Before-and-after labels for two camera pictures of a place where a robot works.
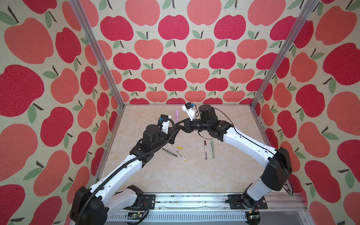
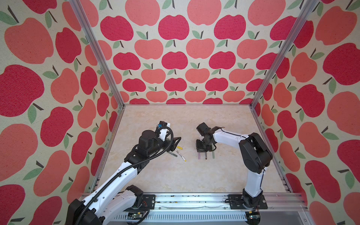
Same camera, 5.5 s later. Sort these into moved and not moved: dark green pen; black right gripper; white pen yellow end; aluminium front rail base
Moved: black right gripper
Not moved: white pen yellow end; aluminium front rail base; dark green pen
